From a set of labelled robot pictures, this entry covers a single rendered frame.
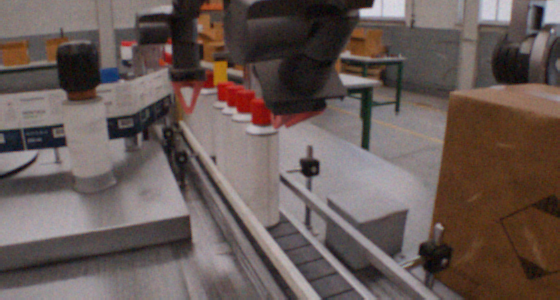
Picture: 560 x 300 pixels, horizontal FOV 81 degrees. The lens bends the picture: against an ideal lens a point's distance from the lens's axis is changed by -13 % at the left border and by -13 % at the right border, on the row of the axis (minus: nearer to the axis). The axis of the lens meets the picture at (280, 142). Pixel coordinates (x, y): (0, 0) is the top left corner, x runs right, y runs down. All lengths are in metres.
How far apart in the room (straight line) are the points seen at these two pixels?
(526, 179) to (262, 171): 0.36
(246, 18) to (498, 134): 0.31
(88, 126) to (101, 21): 7.58
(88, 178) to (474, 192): 0.68
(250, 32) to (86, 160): 0.54
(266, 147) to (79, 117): 0.38
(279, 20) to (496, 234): 0.35
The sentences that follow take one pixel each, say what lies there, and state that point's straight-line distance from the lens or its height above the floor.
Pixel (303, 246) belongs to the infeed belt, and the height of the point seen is 0.88.
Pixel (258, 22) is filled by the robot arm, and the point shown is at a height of 1.20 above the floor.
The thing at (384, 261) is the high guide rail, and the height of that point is 0.96.
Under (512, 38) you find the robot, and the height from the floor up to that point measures 1.19.
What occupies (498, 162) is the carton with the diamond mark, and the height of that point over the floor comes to 1.05.
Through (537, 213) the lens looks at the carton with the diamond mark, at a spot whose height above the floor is 1.01.
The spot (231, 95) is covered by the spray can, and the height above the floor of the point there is 1.07.
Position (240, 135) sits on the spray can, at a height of 1.01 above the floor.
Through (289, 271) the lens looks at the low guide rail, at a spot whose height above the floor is 0.91.
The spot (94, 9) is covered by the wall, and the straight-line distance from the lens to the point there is 8.37.
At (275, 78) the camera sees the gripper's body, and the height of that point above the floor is 1.14.
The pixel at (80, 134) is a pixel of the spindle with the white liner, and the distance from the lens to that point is 0.78.
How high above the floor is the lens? 1.20
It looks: 18 degrees down
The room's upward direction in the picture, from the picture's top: straight up
